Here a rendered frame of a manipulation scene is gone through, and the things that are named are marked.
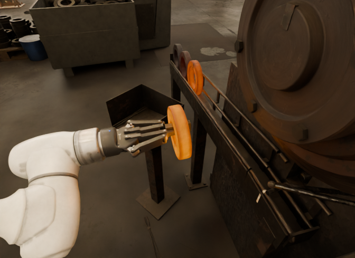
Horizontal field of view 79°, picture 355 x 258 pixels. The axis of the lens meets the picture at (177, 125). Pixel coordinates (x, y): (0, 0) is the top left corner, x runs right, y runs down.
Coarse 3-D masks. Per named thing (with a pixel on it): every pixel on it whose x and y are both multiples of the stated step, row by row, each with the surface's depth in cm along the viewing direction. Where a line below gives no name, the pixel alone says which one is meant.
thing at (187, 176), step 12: (180, 96) 163; (204, 132) 114; (192, 144) 126; (204, 144) 120; (192, 156) 131; (192, 168) 136; (192, 180) 141; (204, 180) 145; (264, 228) 60; (252, 240) 69; (264, 240) 61; (252, 252) 70; (264, 252) 62; (276, 252) 65
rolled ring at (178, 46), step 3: (174, 45) 143; (177, 45) 138; (180, 45) 138; (174, 48) 144; (177, 48) 137; (180, 48) 137; (174, 51) 147; (177, 51) 137; (180, 51) 136; (174, 54) 149; (177, 54) 138; (174, 57) 150; (177, 57) 150; (174, 60) 151; (177, 60) 151; (174, 63) 151; (177, 63) 151; (177, 66) 148
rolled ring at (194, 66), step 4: (196, 60) 112; (188, 64) 117; (192, 64) 110; (196, 64) 108; (188, 68) 119; (192, 68) 117; (196, 68) 107; (200, 68) 107; (188, 72) 120; (192, 72) 120; (196, 72) 106; (200, 72) 107; (188, 76) 121; (192, 76) 121; (196, 76) 107; (200, 76) 107; (188, 80) 123; (192, 80) 121; (196, 80) 108; (200, 80) 107; (192, 84) 121; (196, 84) 109; (200, 84) 108; (196, 88) 110; (200, 88) 110; (196, 92) 112; (200, 92) 113
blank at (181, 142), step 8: (168, 112) 62; (176, 112) 55; (168, 120) 66; (176, 120) 54; (184, 120) 54; (176, 128) 53; (184, 128) 53; (176, 136) 55; (184, 136) 53; (176, 144) 57; (184, 144) 54; (176, 152) 61; (184, 152) 55
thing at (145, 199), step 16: (128, 96) 99; (144, 96) 106; (160, 96) 97; (112, 112) 96; (128, 112) 104; (144, 112) 107; (160, 112) 104; (160, 160) 111; (160, 176) 119; (144, 192) 138; (160, 192) 127; (160, 208) 130
